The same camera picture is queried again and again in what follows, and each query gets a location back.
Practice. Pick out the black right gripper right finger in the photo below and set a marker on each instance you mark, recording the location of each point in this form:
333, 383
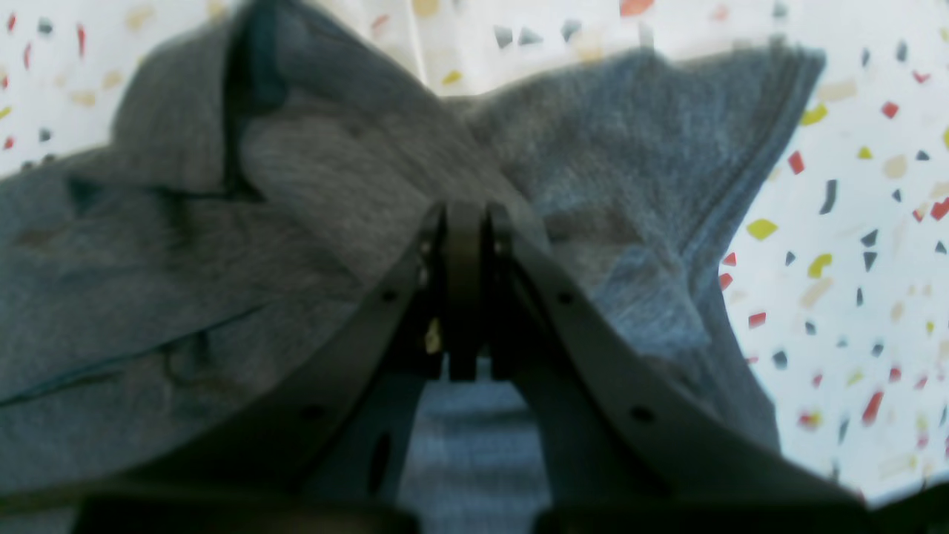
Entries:
639, 456

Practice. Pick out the terrazzo patterned tablecloth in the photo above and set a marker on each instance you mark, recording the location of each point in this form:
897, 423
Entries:
836, 281

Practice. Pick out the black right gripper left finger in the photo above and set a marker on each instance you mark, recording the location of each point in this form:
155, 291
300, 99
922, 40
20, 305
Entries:
323, 451

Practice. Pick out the grey t-shirt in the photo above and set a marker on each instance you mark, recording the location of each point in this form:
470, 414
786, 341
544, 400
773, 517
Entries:
265, 173

